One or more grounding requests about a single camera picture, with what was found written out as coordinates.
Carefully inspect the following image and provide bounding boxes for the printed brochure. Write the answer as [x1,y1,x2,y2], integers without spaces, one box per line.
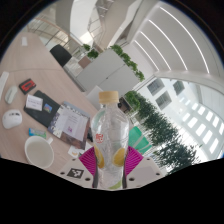
[47,100,92,150]

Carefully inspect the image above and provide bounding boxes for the white cabinet with plants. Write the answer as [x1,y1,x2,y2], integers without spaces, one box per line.
[75,44,146,99]

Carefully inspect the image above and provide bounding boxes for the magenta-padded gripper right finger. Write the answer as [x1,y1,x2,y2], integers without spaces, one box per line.
[125,145,166,188]

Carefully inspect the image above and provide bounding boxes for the small red black device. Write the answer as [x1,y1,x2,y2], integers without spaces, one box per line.
[18,78,37,95]

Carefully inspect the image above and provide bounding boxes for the white chair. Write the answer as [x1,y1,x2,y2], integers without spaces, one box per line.
[85,85,104,111]

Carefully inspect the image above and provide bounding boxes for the clear plastic drink bottle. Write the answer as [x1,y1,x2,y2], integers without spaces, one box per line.
[90,90,130,191]

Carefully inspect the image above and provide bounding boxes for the ceiling light strips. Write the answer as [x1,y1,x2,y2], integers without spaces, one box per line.
[133,6,211,74]

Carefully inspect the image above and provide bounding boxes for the black folder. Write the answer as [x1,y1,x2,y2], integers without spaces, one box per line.
[23,89,62,128]

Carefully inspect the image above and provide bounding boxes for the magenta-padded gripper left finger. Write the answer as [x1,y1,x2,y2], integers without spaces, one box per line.
[58,146,100,189]

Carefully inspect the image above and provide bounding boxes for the colourful sticker sheet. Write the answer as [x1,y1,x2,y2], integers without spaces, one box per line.
[67,144,84,158]

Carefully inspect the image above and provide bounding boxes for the white mug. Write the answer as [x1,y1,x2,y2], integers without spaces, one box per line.
[24,135,55,170]

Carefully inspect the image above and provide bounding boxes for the row of green plants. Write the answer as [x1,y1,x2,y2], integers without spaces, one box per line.
[124,90,201,174]

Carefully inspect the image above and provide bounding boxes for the small green snack packet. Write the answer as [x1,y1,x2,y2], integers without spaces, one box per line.
[28,127,48,140]

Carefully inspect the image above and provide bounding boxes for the brown planter with plants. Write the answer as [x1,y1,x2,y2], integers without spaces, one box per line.
[78,43,100,69]

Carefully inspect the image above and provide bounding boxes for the small white oval case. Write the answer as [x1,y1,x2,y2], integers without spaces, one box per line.
[4,85,19,105]

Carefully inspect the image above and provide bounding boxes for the white computer mouse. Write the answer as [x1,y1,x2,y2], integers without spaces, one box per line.
[1,109,23,130]

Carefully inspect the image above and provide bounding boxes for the black chair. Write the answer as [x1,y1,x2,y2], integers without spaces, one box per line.
[49,44,73,68]

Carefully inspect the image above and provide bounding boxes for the white printed card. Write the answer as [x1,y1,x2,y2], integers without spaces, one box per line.
[25,94,44,112]

